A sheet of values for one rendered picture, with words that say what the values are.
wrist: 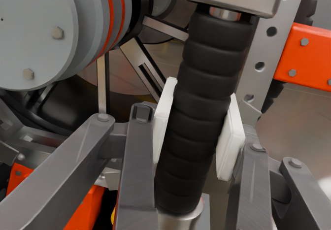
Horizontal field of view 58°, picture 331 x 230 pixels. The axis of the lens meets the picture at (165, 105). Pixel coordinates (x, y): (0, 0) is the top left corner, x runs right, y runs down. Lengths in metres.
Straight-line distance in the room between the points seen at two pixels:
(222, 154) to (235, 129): 0.02
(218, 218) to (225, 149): 1.25
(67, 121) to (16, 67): 0.33
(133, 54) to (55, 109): 0.21
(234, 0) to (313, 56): 0.26
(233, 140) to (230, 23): 0.06
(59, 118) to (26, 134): 0.07
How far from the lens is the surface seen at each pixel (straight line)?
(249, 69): 0.40
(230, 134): 0.16
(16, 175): 0.57
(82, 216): 0.55
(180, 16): 0.98
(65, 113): 0.63
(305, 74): 0.42
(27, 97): 0.61
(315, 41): 0.41
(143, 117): 0.15
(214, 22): 0.16
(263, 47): 0.40
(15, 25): 0.28
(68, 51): 0.27
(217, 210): 1.45
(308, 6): 0.49
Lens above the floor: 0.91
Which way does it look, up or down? 23 degrees down
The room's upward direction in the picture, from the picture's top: 12 degrees clockwise
